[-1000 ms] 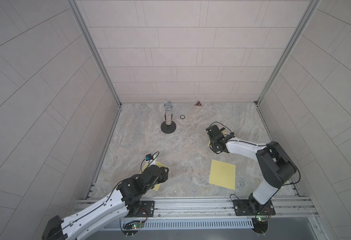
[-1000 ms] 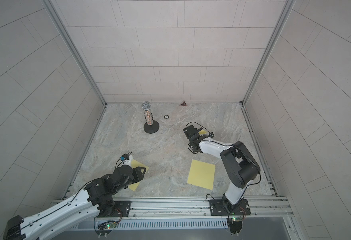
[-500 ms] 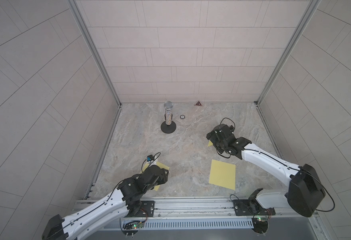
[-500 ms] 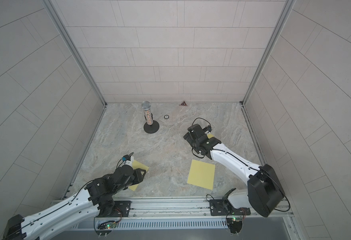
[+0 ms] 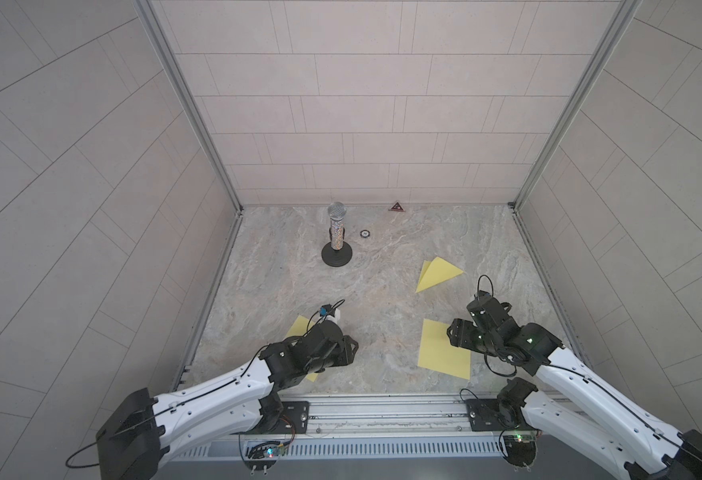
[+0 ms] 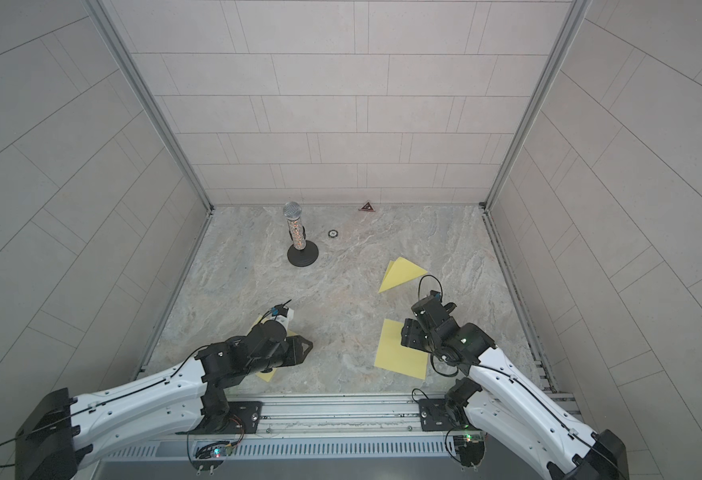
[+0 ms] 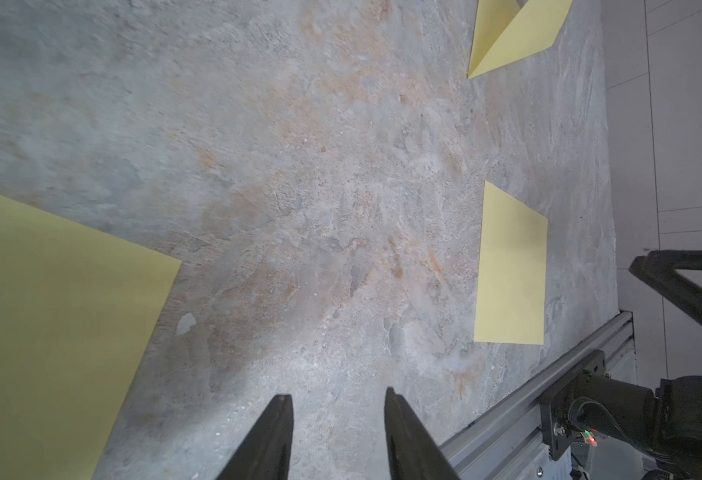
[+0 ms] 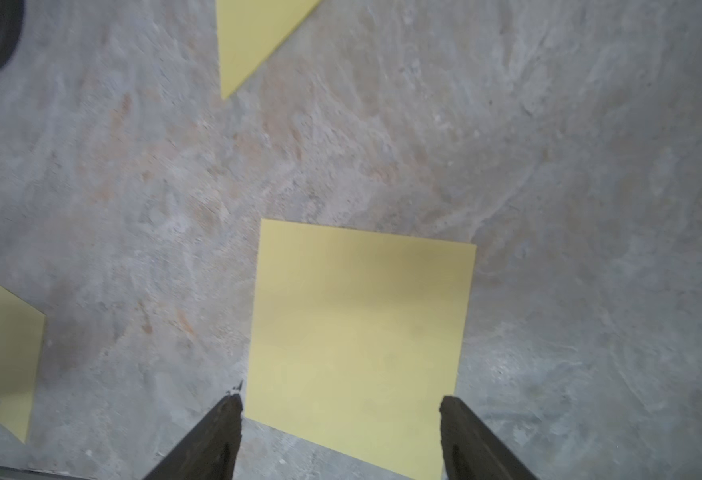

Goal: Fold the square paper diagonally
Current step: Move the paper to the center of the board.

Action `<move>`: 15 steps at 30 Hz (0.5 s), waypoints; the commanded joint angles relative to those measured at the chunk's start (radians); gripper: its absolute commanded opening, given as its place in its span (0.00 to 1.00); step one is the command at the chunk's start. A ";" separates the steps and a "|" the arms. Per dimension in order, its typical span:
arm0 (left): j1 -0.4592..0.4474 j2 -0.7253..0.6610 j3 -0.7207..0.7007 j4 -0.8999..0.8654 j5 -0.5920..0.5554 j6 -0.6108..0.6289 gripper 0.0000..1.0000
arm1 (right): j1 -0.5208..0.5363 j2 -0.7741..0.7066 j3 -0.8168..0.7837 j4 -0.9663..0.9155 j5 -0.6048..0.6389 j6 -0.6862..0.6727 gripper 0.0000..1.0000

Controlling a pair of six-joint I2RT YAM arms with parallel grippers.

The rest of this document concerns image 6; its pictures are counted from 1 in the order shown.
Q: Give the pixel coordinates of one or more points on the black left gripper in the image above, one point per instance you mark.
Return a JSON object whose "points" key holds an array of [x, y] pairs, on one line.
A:
{"points": [[298, 348]]}

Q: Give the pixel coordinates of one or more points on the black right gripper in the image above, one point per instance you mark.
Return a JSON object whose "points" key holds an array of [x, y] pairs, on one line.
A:
{"points": [[410, 330]]}

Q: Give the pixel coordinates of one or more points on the yellow square paper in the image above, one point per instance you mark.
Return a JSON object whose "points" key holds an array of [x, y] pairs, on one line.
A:
{"points": [[400, 271]]}

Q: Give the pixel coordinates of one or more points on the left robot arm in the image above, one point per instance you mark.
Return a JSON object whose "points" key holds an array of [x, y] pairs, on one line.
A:
{"points": [[64, 434]]}

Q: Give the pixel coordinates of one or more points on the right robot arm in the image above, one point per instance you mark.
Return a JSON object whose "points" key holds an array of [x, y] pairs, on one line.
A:
{"points": [[492, 395]]}

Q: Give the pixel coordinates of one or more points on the black round-base stand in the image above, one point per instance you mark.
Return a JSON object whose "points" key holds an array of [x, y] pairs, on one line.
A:
{"points": [[302, 252]]}

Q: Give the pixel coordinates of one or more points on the vent grille strip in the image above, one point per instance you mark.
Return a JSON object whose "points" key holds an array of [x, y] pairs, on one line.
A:
{"points": [[305, 448]]}

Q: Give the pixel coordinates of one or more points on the right circuit board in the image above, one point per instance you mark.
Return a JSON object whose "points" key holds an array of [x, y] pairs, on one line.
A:
{"points": [[468, 450]]}

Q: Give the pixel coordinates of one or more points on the circuit board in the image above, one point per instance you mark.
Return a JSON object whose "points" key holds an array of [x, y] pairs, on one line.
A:
{"points": [[209, 457], [468, 450]]}

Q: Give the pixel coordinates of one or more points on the left circuit board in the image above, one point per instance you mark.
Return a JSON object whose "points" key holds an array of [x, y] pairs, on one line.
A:
{"points": [[209, 457]]}

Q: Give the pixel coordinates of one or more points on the red triangular sticker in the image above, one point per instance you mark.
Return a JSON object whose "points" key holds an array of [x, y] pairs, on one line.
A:
{"points": [[366, 207]]}

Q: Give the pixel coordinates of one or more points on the metal corner profile right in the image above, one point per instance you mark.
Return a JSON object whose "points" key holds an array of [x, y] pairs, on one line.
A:
{"points": [[564, 40]]}

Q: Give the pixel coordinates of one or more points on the metal corner profile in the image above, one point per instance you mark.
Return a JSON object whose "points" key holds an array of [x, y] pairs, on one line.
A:
{"points": [[564, 40], [127, 65]]}

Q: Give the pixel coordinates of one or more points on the metal corner profile left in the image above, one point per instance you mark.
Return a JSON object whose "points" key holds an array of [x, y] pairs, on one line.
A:
{"points": [[127, 65]]}

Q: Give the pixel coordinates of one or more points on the aluminium rail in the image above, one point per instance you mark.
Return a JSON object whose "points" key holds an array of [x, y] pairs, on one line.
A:
{"points": [[339, 414]]}

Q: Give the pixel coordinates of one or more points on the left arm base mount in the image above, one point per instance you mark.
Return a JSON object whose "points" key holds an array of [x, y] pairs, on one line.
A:
{"points": [[242, 418]]}

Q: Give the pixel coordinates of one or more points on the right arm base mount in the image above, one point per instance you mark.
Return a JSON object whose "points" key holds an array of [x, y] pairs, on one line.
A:
{"points": [[441, 414]]}

